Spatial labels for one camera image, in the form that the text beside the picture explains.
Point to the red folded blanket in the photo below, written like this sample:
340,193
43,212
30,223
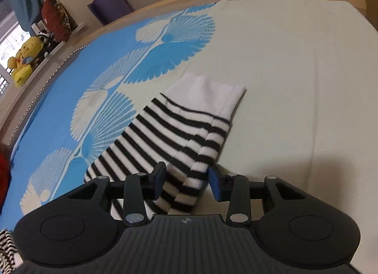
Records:
5,178

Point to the purple rolled mat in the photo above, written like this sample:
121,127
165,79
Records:
108,11

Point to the blue white patterned bedspread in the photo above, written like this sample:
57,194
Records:
299,78

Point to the yellow plush toy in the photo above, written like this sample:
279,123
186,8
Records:
21,64

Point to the wide-striped black white garment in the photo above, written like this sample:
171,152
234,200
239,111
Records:
185,127

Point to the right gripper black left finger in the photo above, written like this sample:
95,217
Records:
135,190

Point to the black white plush toy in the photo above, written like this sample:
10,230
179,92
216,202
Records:
49,43

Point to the dark red cushion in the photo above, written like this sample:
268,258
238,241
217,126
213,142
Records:
56,20

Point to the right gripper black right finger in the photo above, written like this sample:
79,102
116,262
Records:
238,190

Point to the thin-striped black white garment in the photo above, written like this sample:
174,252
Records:
8,251

